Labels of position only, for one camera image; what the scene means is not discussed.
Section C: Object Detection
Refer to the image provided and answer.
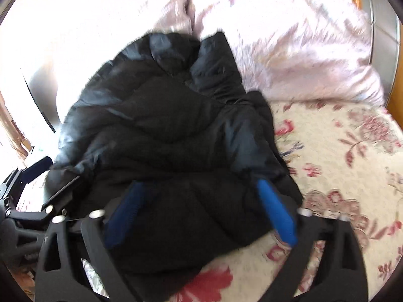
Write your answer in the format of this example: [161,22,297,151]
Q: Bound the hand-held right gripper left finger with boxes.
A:
[33,182,146,302]

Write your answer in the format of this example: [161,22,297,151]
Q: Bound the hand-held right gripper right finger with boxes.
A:
[260,179,370,302]

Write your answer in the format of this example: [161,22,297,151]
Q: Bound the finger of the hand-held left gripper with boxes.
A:
[6,175,83,225]
[0,157,53,197]

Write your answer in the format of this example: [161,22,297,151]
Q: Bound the black quilted puffer jacket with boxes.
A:
[44,31,305,274]

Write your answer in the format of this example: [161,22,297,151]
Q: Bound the cream red floral bedspread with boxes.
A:
[80,100,403,302]

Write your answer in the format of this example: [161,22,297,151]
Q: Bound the pink floral duvet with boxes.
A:
[188,0,387,108]

